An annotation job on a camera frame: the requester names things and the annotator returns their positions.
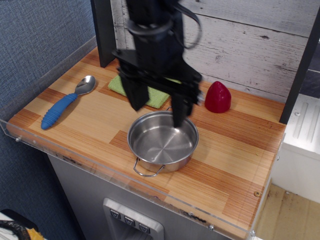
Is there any green folded cloth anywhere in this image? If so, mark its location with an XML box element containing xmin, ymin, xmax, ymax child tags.
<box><xmin>108</xmin><ymin>75</ymin><xmax>170</xmax><ymax>109</ymax></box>

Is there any yellow object at corner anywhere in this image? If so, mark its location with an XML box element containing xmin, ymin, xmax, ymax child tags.
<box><xmin>26</xmin><ymin>228</ymin><xmax>45</xmax><ymax>240</ymax></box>

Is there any black vertical post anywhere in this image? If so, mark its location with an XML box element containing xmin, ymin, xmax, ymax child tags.
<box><xmin>90</xmin><ymin>0</ymin><xmax>116</xmax><ymax>68</ymax></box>
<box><xmin>279</xmin><ymin>10</ymin><xmax>320</xmax><ymax>124</ymax></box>

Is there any black left vertical post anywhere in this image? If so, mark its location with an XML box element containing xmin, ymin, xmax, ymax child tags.
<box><xmin>90</xmin><ymin>0</ymin><xmax>116</xmax><ymax>68</ymax></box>

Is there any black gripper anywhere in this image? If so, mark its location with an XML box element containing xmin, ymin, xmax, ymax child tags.
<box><xmin>113</xmin><ymin>32</ymin><xmax>202</xmax><ymax>128</ymax></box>

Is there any grey toy fridge cabinet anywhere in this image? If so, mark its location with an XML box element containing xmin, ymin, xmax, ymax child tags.
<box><xmin>47</xmin><ymin>153</ymin><xmax>233</xmax><ymax>240</ymax></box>

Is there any black right vertical post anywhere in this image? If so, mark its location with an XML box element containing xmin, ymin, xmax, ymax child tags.
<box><xmin>279</xmin><ymin>10</ymin><xmax>320</xmax><ymax>124</ymax></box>

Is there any black braided cable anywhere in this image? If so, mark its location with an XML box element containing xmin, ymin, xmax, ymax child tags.
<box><xmin>0</xmin><ymin>219</ymin><xmax>31</xmax><ymax>240</ymax></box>

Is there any white ridged side counter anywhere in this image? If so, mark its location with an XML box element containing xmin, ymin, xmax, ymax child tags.
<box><xmin>270</xmin><ymin>94</ymin><xmax>320</xmax><ymax>203</ymax></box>

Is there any blue handled metal spoon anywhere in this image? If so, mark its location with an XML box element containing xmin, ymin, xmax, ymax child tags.
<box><xmin>40</xmin><ymin>75</ymin><xmax>96</xmax><ymax>130</ymax></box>

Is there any red cone shaped toy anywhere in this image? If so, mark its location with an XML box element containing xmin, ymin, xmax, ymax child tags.
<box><xmin>204</xmin><ymin>81</ymin><xmax>232</xmax><ymax>113</ymax></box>

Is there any silver dispenser button panel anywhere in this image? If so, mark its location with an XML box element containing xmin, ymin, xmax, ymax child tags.
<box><xmin>103</xmin><ymin>198</ymin><xmax>165</xmax><ymax>240</ymax></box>

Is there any stainless steel pan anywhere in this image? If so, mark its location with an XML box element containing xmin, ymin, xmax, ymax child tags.
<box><xmin>127</xmin><ymin>109</ymin><xmax>199</xmax><ymax>178</ymax></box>

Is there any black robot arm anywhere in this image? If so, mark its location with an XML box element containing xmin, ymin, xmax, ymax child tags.
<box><xmin>113</xmin><ymin>0</ymin><xmax>202</xmax><ymax>128</ymax></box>

